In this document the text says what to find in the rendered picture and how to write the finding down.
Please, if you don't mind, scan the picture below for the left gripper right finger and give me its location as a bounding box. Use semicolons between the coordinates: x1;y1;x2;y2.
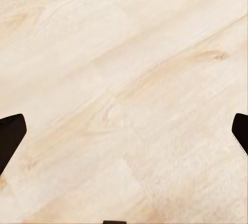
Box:
231;113;248;154

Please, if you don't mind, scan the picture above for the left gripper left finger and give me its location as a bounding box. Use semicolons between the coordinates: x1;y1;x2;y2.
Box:
0;113;27;175

